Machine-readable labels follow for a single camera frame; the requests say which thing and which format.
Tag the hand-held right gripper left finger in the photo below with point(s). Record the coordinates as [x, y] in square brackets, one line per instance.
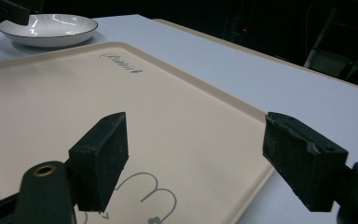
[99, 161]

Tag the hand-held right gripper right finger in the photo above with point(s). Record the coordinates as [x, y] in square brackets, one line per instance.
[304, 165]

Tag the white plate with dark rim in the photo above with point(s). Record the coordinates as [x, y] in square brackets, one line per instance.
[56, 31]

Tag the beige plastic tray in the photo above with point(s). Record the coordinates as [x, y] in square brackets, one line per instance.
[174, 124]

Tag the grey metal stand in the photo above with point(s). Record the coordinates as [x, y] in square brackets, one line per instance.
[329, 59]

